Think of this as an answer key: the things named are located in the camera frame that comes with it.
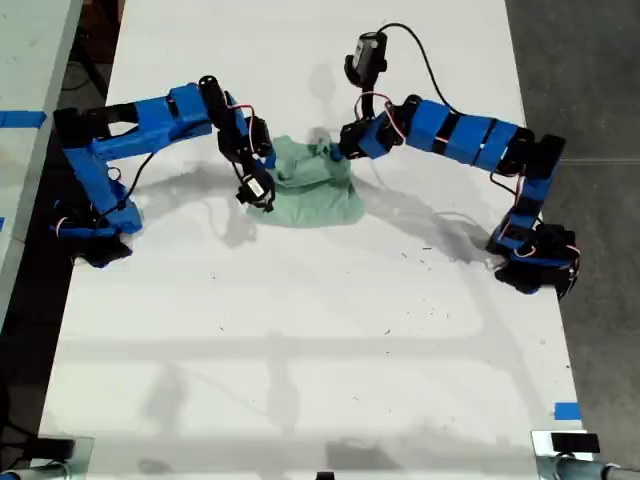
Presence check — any pale green t-shirt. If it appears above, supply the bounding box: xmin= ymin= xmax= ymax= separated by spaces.
xmin=245 ymin=133 xmax=366 ymax=230

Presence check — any long blue tape strip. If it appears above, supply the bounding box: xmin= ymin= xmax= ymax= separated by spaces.
xmin=0 ymin=110 xmax=48 ymax=130

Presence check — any white side table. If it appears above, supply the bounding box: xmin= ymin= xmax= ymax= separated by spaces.
xmin=0 ymin=0 xmax=85 ymax=331

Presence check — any short blue tape strip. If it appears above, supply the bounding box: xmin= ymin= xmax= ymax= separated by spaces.
xmin=553 ymin=400 xmax=583 ymax=422

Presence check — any small black box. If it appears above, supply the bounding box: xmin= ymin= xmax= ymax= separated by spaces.
xmin=30 ymin=437 xmax=77 ymax=462
xmin=550 ymin=433 xmax=600 ymax=454

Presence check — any black camera stalk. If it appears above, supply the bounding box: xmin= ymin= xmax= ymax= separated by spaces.
xmin=356 ymin=87 xmax=380 ymax=124

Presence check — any black camera box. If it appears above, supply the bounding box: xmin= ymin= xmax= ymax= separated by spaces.
xmin=235 ymin=169 xmax=277 ymax=215
xmin=343 ymin=31 xmax=390 ymax=90

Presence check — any black camera cable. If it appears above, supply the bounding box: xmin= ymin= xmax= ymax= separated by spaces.
xmin=98 ymin=151 xmax=158 ymax=222
xmin=377 ymin=22 xmax=454 ymax=109

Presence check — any black floor cable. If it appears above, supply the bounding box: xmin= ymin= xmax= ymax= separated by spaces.
xmin=62 ymin=47 xmax=110 ymax=99

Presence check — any metal corner bracket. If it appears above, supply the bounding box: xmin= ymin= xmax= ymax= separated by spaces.
xmin=530 ymin=429 xmax=602 ymax=480

